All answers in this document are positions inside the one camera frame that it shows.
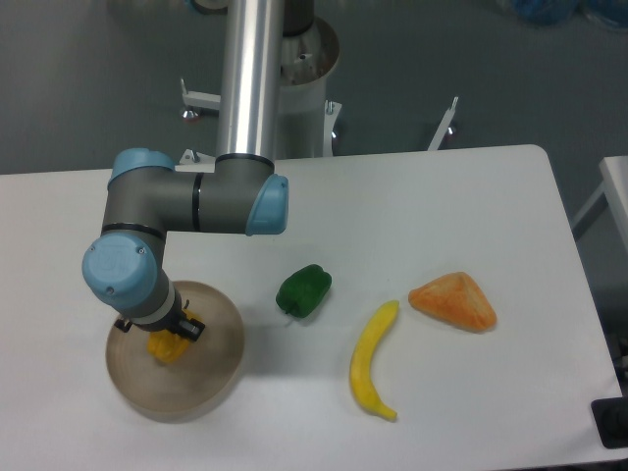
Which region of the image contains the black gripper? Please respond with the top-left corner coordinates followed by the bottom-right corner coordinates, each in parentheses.
top-left (114, 293), bottom-right (205, 341)

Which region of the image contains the yellow bell pepper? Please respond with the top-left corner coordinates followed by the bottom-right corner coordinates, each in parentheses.
top-left (146, 330), bottom-right (192, 364)

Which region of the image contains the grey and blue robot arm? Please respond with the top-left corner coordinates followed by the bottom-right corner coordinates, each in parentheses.
top-left (81, 1), bottom-right (314, 340)

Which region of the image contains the beige round plate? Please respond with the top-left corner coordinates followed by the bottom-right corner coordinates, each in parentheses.
top-left (105, 281), bottom-right (245, 422)

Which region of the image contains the green bell pepper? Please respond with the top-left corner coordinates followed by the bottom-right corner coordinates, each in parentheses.
top-left (275, 264), bottom-right (333, 321)

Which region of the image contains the yellow banana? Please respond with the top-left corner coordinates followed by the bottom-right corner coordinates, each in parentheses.
top-left (348, 300), bottom-right (399, 422)

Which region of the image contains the black device at table edge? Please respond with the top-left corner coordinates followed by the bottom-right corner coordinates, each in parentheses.
top-left (591, 396), bottom-right (628, 449)

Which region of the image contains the blue bag in background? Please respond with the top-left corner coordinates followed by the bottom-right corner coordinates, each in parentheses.
top-left (501, 0), bottom-right (627, 32)

